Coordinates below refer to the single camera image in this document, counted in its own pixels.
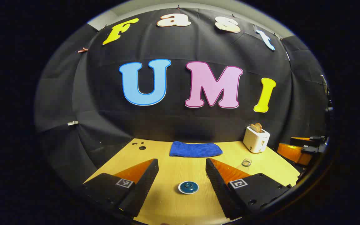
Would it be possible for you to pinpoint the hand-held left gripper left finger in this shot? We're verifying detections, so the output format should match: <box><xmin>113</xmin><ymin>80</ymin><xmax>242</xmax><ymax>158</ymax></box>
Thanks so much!
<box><xmin>82</xmin><ymin>158</ymin><xmax>159</xmax><ymax>218</ymax></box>

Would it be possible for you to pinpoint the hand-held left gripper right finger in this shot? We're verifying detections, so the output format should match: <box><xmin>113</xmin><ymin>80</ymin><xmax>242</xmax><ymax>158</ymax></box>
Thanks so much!
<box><xmin>205</xmin><ymin>158</ymin><xmax>290</xmax><ymax>220</ymax></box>

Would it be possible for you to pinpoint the dark blue teacup lid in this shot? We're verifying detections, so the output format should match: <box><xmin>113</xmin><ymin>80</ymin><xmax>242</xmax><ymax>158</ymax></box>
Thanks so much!
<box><xmin>180</xmin><ymin>182</ymin><xmax>198</xmax><ymax>193</ymax></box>

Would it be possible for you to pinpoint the white teacup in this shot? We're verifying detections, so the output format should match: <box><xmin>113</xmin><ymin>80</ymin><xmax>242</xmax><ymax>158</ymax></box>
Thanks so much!
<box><xmin>178</xmin><ymin>181</ymin><xmax>200</xmax><ymax>195</ymax></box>

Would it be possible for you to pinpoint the white toaster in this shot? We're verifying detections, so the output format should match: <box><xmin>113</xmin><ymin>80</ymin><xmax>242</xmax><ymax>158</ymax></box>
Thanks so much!
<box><xmin>243</xmin><ymin>126</ymin><xmax>271</xmax><ymax>153</ymax></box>

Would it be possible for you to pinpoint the blue towel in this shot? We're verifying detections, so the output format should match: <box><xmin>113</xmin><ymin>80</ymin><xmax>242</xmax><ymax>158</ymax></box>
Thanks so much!
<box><xmin>169</xmin><ymin>141</ymin><xmax>223</xmax><ymax>158</ymax></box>

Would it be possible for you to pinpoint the black backdrop cloth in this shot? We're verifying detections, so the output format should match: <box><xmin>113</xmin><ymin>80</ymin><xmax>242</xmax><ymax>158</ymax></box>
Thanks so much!
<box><xmin>35</xmin><ymin>8</ymin><xmax>332</xmax><ymax>188</ymax></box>

